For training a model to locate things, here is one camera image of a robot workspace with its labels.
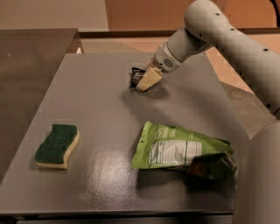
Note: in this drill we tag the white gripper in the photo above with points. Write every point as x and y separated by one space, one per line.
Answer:
162 60

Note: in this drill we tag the black rxbar chocolate wrapper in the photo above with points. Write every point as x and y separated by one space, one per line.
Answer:
136 76

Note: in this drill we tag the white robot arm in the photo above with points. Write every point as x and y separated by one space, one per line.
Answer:
257 199

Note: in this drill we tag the green snack bag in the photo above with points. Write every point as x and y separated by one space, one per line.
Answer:
177 148

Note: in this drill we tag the green and yellow sponge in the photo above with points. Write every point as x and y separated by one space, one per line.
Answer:
56 149

